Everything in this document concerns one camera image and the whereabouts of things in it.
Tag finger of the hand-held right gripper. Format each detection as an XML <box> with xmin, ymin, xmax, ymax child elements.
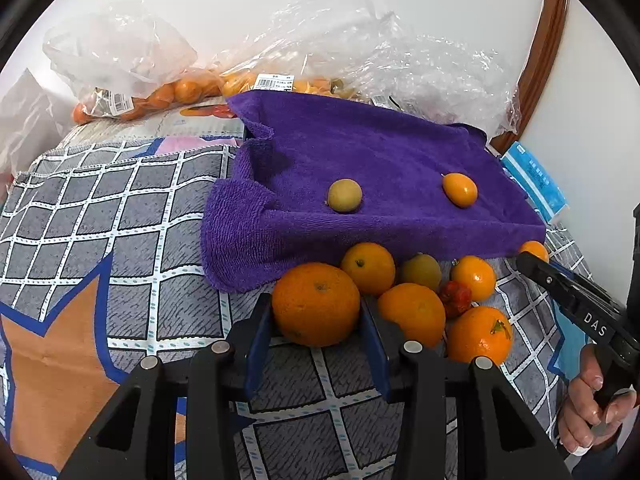
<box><xmin>515</xmin><ymin>251</ymin><xmax>625</xmax><ymax>350</ymax></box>

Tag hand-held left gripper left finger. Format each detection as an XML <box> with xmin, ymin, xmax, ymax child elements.
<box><xmin>57</xmin><ymin>292</ymin><xmax>281</xmax><ymax>480</ymax></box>

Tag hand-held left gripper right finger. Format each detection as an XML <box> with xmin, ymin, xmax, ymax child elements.
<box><xmin>359</xmin><ymin>300</ymin><xmax>573</xmax><ymax>480</ymax></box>

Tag small orange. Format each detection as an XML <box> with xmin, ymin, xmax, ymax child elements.
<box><xmin>519</xmin><ymin>240</ymin><xmax>550</xmax><ymax>263</ymax></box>

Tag large orange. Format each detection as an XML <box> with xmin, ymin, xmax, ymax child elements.
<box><xmin>271</xmin><ymin>262</ymin><xmax>362</xmax><ymax>348</ymax></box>

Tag yellow-green round fruit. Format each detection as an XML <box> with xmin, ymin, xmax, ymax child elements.
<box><xmin>327</xmin><ymin>178</ymin><xmax>363</xmax><ymax>214</ymax></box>
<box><xmin>397</xmin><ymin>252</ymin><xmax>443</xmax><ymax>292</ymax></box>

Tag small red fruit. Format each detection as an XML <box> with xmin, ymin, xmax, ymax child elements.
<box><xmin>439</xmin><ymin>280</ymin><xmax>473</xmax><ymax>319</ymax></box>

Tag oval kumquat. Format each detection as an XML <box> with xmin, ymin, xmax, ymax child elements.
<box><xmin>442</xmin><ymin>172</ymin><xmax>478</xmax><ymax>208</ymax></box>

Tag purple towel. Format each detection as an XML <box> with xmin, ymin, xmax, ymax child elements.
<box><xmin>200</xmin><ymin>91</ymin><xmax>547</xmax><ymax>293</ymax></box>

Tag person's right hand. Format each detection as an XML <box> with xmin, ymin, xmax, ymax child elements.
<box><xmin>557</xmin><ymin>342</ymin><xmax>640</xmax><ymax>458</ymax></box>

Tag person's blue trousers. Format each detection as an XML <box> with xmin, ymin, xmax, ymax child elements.
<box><xmin>570</xmin><ymin>452</ymin><xmax>631</xmax><ymax>480</ymax></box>

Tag blue tissue pack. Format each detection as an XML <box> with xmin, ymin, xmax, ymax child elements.
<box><xmin>500</xmin><ymin>141</ymin><xmax>571</xmax><ymax>225</ymax></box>

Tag grey checked star bedsheet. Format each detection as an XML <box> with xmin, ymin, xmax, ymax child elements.
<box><xmin>0</xmin><ymin>125</ymin><xmax>591</xmax><ymax>480</ymax></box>

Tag pile of bagged kumquats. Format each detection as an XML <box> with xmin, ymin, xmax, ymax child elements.
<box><xmin>220</xmin><ymin>71</ymin><xmax>358</xmax><ymax>102</ymax></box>

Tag pile of bagged oranges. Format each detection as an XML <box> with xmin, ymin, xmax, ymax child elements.
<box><xmin>72</xmin><ymin>79</ymin><xmax>223</xmax><ymax>125</ymax></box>

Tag large crumpled clear plastic bag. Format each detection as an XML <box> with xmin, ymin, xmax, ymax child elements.
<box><xmin>210</xmin><ymin>0</ymin><xmax>523</xmax><ymax>138</ymax></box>

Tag white plastic bag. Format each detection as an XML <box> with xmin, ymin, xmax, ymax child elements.
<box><xmin>0</xmin><ymin>67</ymin><xmax>76</xmax><ymax>186</ymax></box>

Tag brown wooden door frame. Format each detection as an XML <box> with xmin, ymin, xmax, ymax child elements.
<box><xmin>487</xmin><ymin>0</ymin><xmax>571</xmax><ymax>153</ymax></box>

